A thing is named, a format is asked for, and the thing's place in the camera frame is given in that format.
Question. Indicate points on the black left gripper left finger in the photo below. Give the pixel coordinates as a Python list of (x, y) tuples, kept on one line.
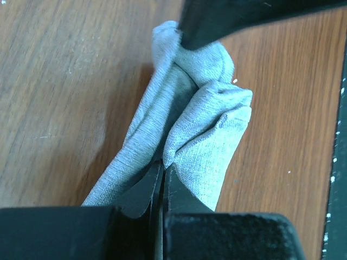
[(128, 228)]

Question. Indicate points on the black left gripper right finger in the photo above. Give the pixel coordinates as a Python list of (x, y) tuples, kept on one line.
[(193, 231)]

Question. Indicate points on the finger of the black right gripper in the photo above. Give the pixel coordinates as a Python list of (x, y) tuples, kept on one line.
[(204, 22)]

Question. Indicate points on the grey cloth napkin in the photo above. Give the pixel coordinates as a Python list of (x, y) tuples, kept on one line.
[(191, 116)]

